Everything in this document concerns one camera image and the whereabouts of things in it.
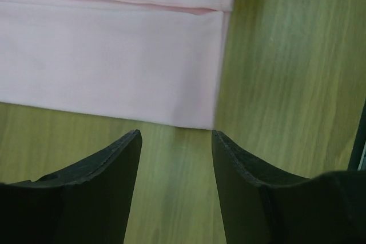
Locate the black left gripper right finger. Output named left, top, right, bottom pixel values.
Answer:
left=212, top=131, right=365, bottom=243

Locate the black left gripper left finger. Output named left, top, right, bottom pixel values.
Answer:
left=1, top=130, right=142, bottom=243

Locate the light pink t shirt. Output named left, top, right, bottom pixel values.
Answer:
left=1, top=0, right=233, bottom=129

